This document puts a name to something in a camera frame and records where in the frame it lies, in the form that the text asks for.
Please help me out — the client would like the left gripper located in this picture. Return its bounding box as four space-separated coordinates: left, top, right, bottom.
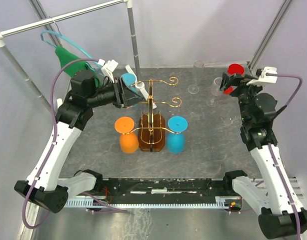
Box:
87 77 146 109

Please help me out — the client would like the gold wire glass rack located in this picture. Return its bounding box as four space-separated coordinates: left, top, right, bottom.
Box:
131 79 182 145

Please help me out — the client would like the light blue cable duct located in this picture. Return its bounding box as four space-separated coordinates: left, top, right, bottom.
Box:
64 196 240 210

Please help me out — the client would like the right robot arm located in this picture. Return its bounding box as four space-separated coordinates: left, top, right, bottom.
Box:
220 68 307 240

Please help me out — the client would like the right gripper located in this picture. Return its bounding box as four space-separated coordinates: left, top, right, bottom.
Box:
218 71 265 124

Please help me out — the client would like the clear wine glass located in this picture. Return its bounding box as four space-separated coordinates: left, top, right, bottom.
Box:
188 60 205 95
206 77 223 107

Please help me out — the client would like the green cloth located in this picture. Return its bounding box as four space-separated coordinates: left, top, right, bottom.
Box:
54 46 102 86

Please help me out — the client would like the blue front wine glass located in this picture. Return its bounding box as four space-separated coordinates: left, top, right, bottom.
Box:
166 116 188 154

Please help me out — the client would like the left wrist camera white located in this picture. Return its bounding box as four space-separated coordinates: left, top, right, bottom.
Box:
97 59 118 79

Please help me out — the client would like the orange wine glass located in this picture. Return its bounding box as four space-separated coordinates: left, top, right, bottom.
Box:
114 116 139 154

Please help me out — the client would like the brown wooden rack base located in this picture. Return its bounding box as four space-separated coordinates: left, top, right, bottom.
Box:
137 111 166 152

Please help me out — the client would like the red wine glass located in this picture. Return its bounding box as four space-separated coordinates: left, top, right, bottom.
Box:
223 63 245 95

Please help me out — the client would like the blue clothes hanger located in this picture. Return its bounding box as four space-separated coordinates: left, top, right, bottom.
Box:
40 21 93 59

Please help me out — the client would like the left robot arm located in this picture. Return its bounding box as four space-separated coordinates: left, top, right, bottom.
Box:
14 69 145 213

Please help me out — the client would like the light blue back glass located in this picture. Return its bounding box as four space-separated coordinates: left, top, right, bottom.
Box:
121 73 140 93

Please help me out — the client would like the silver clothes rail frame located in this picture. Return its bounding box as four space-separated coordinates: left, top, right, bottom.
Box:
0 0 132 115

